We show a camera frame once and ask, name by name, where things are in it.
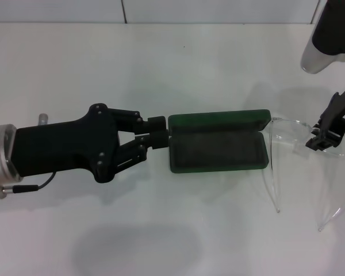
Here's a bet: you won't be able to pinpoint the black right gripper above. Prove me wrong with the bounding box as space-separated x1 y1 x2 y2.
306 85 345 152

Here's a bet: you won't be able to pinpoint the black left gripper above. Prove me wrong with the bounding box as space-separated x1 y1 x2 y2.
9 102 173 185

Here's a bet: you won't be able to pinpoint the clear white glasses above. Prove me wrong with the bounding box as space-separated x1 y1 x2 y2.
265 116 345 232

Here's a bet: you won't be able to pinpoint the green glasses case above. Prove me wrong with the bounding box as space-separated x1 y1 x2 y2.
167 109 270 175

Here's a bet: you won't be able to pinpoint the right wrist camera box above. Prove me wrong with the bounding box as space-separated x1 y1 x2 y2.
300 0 345 75

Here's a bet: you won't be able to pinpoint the left gripper cable with plug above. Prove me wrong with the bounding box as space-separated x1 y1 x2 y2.
0 171 58 200

